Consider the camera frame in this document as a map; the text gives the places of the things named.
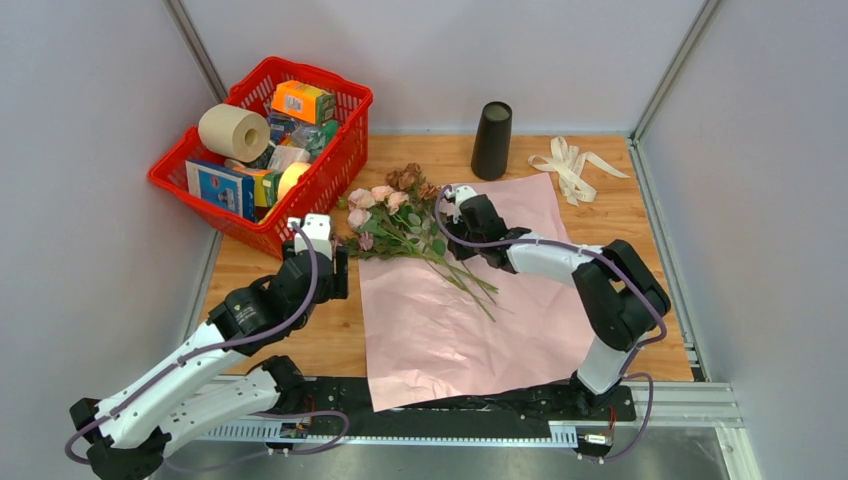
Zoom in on purple flower bouquet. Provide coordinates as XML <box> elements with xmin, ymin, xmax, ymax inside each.
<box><xmin>338</xmin><ymin>163</ymin><xmax>498</xmax><ymax>321</ymax></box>

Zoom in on cream ribbon with gold print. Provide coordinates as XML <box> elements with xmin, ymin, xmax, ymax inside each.
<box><xmin>527</xmin><ymin>136</ymin><xmax>629</xmax><ymax>206</ymax></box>

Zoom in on pink and purple wrapping paper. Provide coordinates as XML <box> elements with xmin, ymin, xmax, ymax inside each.
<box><xmin>357</xmin><ymin>173</ymin><xmax>598</xmax><ymax>413</ymax></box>

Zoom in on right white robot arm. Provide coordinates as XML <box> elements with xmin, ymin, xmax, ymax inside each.
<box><xmin>434</xmin><ymin>185</ymin><xmax>672</xmax><ymax>419</ymax></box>

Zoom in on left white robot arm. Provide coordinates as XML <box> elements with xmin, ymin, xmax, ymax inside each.
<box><xmin>65</xmin><ymin>241</ymin><xmax>348</xmax><ymax>479</ymax></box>

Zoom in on black tapered vase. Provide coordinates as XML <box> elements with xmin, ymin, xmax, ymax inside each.
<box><xmin>470</xmin><ymin>101</ymin><xmax>513</xmax><ymax>181</ymax></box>

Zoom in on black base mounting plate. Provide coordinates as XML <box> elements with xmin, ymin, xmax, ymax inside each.
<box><xmin>269</xmin><ymin>377</ymin><xmax>637</xmax><ymax>439</ymax></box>

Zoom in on green and yellow box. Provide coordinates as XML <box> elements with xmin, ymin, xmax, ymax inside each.
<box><xmin>235</xmin><ymin>167</ymin><xmax>283</xmax><ymax>208</ymax></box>

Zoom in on blue and white box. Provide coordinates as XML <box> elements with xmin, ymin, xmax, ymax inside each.
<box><xmin>185</xmin><ymin>159</ymin><xmax>256</xmax><ymax>222</ymax></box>

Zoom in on pink wrapped packet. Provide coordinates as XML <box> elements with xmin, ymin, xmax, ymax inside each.
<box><xmin>267</xmin><ymin>145</ymin><xmax>312</xmax><ymax>172</ymax></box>

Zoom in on red plastic shopping basket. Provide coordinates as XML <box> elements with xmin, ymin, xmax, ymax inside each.
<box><xmin>147</xmin><ymin>56</ymin><xmax>373</xmax><ymax>259</ymax></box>

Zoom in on beige toilet paper roll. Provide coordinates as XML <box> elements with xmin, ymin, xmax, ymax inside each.
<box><xmin>198</xmin><ymin>104</ymin><xmax>270</xmax><ymax>163</ymax></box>

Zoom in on orange and green box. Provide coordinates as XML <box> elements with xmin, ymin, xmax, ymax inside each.
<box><xmin>270</xmin><ymin>80</ymin><xmax>336</xmax><ymax>125</ymax></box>

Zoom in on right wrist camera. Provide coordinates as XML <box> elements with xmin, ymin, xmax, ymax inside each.
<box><xmin>445</xmin><ymin>185</ymin><xmax>478</xmax><ymax>207</ymax></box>

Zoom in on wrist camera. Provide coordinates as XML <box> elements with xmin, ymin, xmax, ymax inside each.
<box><xmin>286</xmin><ymin>213</ymin><xmax>335</xmax><ymax>260</ymax></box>
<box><xmin>445</xmin><ymin>185</ymin><xmax>478</xmax><ymax>207</ymax></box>

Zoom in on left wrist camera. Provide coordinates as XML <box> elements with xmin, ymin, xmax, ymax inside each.
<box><xmin>286</xmin><ymin>213</ymin><xmax>335</xmax><ymax>260</ymax></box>

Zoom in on aluminium frame rail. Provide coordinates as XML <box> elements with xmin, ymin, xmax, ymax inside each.
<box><xmin>156</xmin><ymin>370</ymin><xmax>743</xmax><ymax>455</ymax></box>

